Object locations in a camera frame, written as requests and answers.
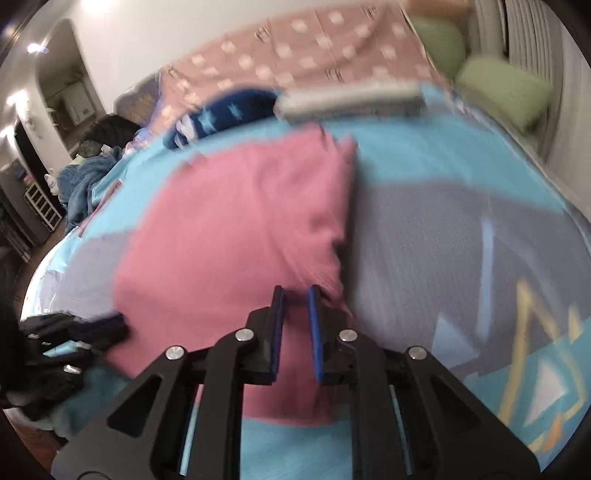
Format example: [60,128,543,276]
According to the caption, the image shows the green pillow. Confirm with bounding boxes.
[410,15,468,80]
[455,55,553,134]

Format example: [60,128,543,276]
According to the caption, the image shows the white ribbed headboard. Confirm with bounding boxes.
[468,0,578,153]

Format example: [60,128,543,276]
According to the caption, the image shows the teal crumpled blanket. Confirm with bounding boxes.
[59,152,126,234]

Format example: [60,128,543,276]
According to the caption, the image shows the brown polka dot blanket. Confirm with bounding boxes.
[150,4,446,134]

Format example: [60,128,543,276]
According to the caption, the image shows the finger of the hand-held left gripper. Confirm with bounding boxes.
[21,313,131,347]
[25,344,95,400]

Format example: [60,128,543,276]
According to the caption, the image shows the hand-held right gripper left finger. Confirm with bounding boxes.
[51,285,287,477]

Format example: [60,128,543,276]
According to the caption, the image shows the white shelf rack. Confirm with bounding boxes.
[23,181,64,230]

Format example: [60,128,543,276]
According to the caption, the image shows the turquoise and grey bed sheet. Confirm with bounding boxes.
[21,83,591,476]

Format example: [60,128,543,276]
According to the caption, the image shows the black clothes pile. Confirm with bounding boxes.
[84,114,149,155]

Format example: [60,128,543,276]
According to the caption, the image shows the pink garment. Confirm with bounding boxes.
[113,124,360,428]

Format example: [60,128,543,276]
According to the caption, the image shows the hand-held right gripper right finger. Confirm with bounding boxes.
[307,284,542,477]

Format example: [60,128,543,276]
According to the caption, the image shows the grey white folded cloth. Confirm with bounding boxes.
[274,79,426,124]

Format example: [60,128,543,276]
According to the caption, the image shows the navy star print cloth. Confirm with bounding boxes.
[164,89,280,152]

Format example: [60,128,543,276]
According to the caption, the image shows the dark patterned pillow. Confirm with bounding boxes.
[115,83,162,123]

